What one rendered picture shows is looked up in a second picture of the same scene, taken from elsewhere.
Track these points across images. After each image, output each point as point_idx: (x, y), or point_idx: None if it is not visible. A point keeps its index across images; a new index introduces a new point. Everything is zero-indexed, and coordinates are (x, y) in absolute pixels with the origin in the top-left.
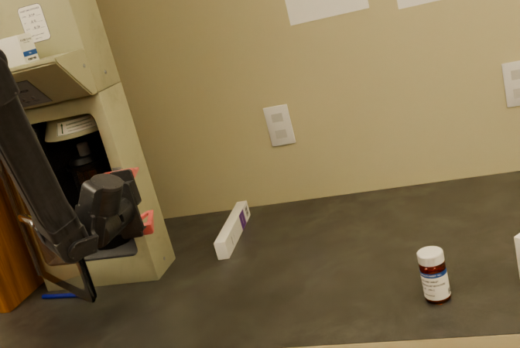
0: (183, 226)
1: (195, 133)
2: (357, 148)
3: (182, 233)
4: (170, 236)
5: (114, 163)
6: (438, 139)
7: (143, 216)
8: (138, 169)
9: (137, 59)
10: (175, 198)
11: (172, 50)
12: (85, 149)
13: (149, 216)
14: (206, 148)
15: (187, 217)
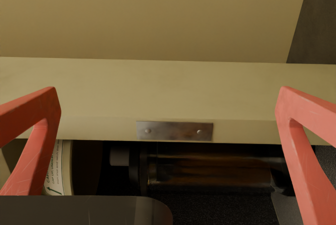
0: (311, 41)
1: None
2: None
3: (325, 44)
4: (321, 63)
5: (126, 132)
6: None
7: (302, 149)
8: (31, 95)
9: (72, 33)
10: (263, 43)
11: None
12: (120, 155)
13: (325, 127)
14: None
15: (297, 33)
